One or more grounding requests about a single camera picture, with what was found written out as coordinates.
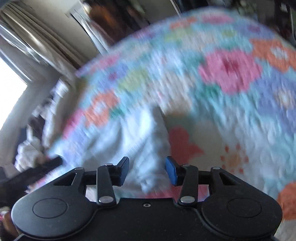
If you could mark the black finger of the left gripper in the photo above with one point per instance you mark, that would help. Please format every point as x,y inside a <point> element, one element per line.
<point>42,170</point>

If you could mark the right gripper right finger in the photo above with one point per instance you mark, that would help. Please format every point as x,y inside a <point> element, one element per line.
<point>186,176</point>

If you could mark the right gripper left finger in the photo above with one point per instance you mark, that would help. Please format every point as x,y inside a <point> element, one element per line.
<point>110,175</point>

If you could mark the white printed t-shirt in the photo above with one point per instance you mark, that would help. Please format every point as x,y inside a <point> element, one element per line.
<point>140,135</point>

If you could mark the hanging clothes on rack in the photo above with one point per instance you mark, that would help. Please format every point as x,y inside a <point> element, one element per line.
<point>138,16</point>

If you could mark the person's left hand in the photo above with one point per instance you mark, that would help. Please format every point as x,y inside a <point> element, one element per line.
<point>8,230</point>

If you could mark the white crumpled duvet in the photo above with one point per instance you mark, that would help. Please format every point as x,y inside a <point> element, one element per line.
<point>46,123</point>

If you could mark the floral quilted bedspread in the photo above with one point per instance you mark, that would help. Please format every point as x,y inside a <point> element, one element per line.
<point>226,87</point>

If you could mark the beige window curtain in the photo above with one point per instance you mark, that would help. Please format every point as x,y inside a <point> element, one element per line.
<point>35,39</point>

